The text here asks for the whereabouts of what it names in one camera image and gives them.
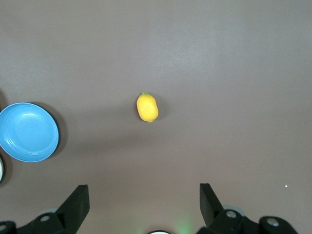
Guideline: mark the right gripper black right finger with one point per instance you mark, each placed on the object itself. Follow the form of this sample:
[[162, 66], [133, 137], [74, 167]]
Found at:
[[214, 217]]

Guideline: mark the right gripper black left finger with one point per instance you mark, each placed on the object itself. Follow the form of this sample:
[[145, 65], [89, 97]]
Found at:
[[70, 214]]

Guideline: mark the yellow lemon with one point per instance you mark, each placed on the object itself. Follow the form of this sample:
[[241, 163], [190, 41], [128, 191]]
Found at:
[[147, 108]]

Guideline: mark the beige plate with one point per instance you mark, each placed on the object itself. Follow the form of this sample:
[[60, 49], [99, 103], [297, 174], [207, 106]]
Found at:
[[1, 169]]

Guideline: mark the blue plate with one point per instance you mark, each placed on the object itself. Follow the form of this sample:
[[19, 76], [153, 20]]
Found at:
[[29, 132]]

